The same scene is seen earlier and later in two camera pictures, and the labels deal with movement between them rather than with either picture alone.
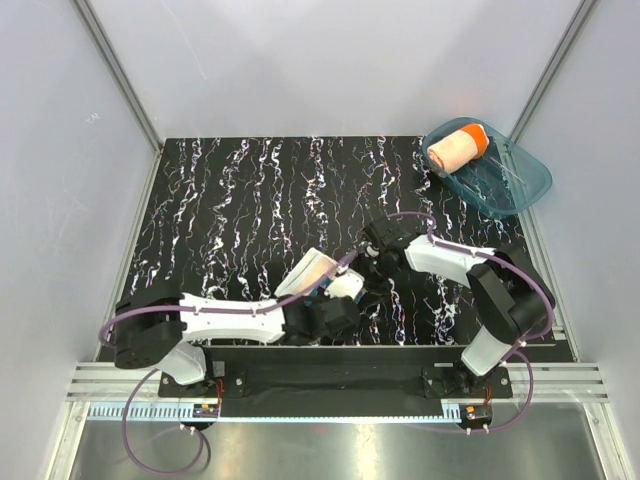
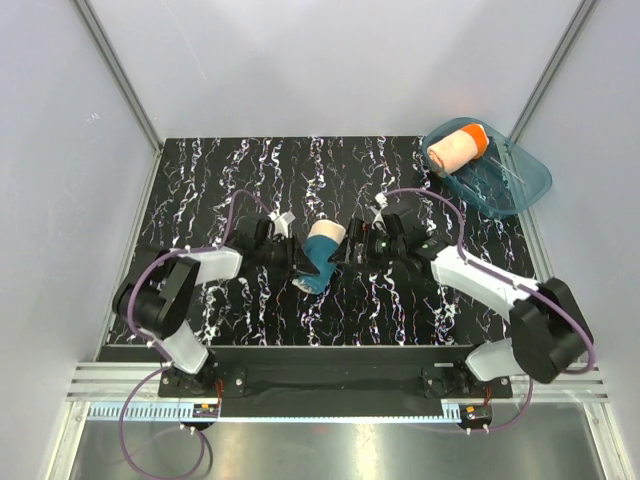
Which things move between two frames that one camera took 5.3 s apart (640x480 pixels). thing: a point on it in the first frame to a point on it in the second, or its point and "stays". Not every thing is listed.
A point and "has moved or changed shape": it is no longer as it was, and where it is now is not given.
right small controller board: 475,415 stays
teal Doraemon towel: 310,266 has moved or changed shape
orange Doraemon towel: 456,149 stays
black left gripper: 327,298 to 291,261
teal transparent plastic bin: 503,180 stays
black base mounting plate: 438,373 stays
